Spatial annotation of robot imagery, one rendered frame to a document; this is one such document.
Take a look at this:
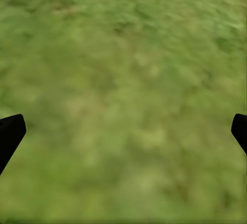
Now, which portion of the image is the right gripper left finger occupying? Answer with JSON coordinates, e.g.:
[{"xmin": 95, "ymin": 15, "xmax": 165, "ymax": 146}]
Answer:
[{"xmin": 0, "ymin": 114, "xmax": 26, "ymax": 175}]

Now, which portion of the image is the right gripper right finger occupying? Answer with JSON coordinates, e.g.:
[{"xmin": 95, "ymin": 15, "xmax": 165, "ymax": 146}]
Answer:
[{"xmin": 231, "ymin": 113, "xmax": 247, "ymax": 154}]

